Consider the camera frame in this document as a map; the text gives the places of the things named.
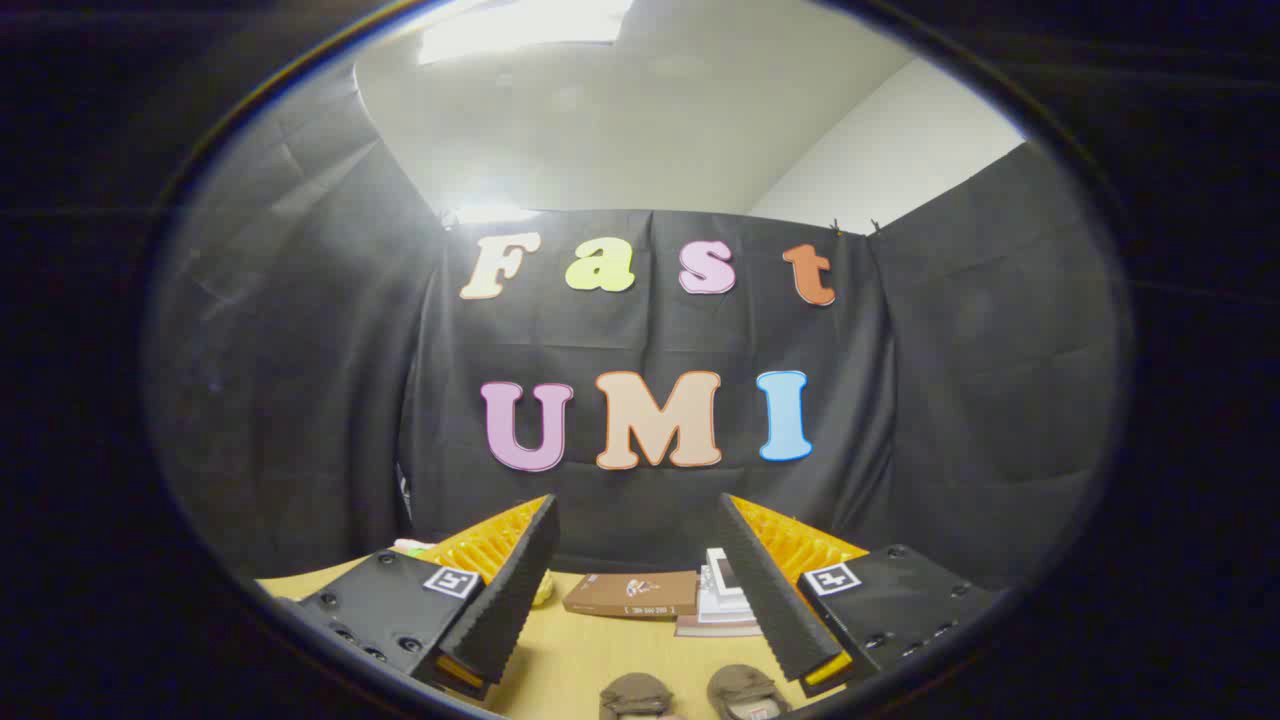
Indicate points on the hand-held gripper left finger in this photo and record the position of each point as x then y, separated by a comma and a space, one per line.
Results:
515, 590

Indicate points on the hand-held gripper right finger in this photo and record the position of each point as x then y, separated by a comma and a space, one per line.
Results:
770, 590

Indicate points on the brown fleece shoe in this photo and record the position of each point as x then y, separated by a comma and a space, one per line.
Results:
745, 690
635, 695

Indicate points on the yellow round plush toy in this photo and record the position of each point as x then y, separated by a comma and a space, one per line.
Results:
543, 590

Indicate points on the plain white book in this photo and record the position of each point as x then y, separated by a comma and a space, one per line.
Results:
718, 610

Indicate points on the pale pink book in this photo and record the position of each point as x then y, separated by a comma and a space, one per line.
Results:
710, 630

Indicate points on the pink and green plush toy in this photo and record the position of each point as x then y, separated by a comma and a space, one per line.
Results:
410, 546

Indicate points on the brown book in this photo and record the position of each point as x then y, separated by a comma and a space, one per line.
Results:
630, 595

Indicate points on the black backdrop cloth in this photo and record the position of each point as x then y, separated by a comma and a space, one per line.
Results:
330, 400

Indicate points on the ceiling light panel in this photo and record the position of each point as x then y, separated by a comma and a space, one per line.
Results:
520, 30

